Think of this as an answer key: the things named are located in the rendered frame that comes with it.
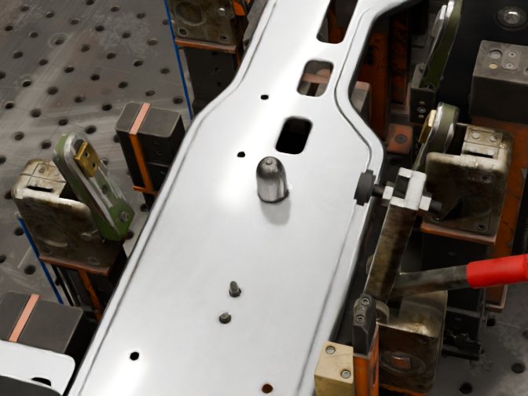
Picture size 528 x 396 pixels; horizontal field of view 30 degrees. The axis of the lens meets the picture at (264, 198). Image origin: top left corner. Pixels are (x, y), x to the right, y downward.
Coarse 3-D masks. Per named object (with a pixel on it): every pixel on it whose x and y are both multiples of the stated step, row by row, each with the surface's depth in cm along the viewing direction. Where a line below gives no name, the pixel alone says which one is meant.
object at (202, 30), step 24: (168, 0) 121; (192, 0) 120; (216, 0) 119; (192, 24) 124; (216, 24) 122; (240, 24) 124; (192, 48) 128; (216, 48) 125; (240, 48) 129; (192, 72) 132; (216, 72) 130; (216, 96) 134
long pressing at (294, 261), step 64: (320, 0) 118; (384, 0) 117; (256, 64) 113; (192, 128) 108; (256, 128) 107; (320, 128) 106; (192, 192) 103; (256, 192) 102; (320, 192) 101; (192, 256) 98; (256, 256) 97; (320, 256) 96; (128, 320) 94; (192, 320) 93; (256, 320) 93; (320, 320) 92; (128, 384) 90; (192, 384) 89; (256, 384) 89
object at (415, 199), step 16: (368, 176) 74; (400, 176) 74; (416, 176) 74; (368, 192) 74; (384, 192) 74; (400, 192) 75; (416, 192) 73; (400, 208) 73; (416, 208) 73; (432, 208) 74; (384, 224) 75; (400, 224) 75; (384, 240) 77; (400, 240) 76; (384, 256) 79; (400, 256) 78; (384, 272) 81; (368, 288) 83; (384, 288) 83
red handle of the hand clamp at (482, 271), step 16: (512, 256) 78; (416, 272) 84; (432, 272) 82; (448, 272) 81; (464, 272) 80; (480, 272) 79; (496, 272) 78; (512, 272) 77; (400, 288) 84; (416, 288) 83; (432, 288) 82; (448, 288) 82
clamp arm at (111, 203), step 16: (64, 144) 92; (80, 144) 94; (64, 160) 93; (80, 160) 93; (96, 160) 95; (64, 176) 95; (80, 176) 94; (96, 176) 96; (80, 192) 96; (96, 192) 97; (112, 192) 99; (96, 208) 98; (112, 208) 100; (128, 208) 102; (96, 224) 101; (112, 224) 100; (128, 224) 102
